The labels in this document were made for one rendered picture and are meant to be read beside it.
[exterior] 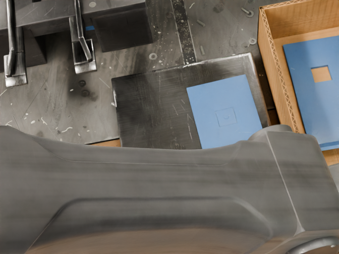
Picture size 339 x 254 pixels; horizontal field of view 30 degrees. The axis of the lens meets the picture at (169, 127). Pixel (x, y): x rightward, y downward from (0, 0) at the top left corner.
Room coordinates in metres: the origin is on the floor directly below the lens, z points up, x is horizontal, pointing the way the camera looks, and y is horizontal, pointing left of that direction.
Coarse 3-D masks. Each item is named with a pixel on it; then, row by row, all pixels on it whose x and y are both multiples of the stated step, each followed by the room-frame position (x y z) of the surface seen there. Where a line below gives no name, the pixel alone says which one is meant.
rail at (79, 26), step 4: (76, 0) 0.46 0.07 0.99; (76, 4) 0.46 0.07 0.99; (76, 8) 0.45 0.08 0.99; (80, 8) 0.45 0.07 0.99; (76, 12) 0.45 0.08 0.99; (80, 12) 0.45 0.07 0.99; (76, 16) 0.44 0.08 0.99; (80, 16) 0.44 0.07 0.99; (80, 20) 0.44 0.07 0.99; (80, 24) 0.43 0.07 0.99; (84, 24) 0.44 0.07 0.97; (80, 28) 0.42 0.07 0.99; (84, 28) 0.43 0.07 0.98; (80, 32) 0.42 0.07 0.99; (80, 36) 0.41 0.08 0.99; (84, 36) 0.42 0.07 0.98
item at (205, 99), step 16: (224, 80) 0.36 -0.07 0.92; (240, 80) 0.36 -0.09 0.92; (192, 96) 0.35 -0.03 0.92; (208, 96) 0.34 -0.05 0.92; (224, 96) 0.34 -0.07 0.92; (240, 96) 0.34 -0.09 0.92; (208, 112) 0.32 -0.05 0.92; (240, 112) 0.32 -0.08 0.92; (256, 112) 0.31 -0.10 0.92; (208, 128) 0.30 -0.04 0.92; (224, 128) 0.30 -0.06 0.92; (240, 128) 0.30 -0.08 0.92; (256, 128) 0.29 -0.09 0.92; (208, 144) 0.29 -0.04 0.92; (224, 144) 0.28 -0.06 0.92
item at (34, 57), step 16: (112, 16) 0.45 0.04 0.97; (128, 16) 0.45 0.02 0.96; (144, 16) 0.45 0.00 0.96; (32, 32) 0.45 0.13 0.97; (48, 32) 0.45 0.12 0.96; (96, 32) 0.45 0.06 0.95; (112, 32) 0.45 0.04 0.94; (128, 32) 0.45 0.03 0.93; (144, 32) 0.45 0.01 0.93; (0, 48) 0.45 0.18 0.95; (32, 48) 0.45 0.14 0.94; (112, 48) 0.45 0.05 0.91; (0, 64) 0.45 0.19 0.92; (32, 64) 0.45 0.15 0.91
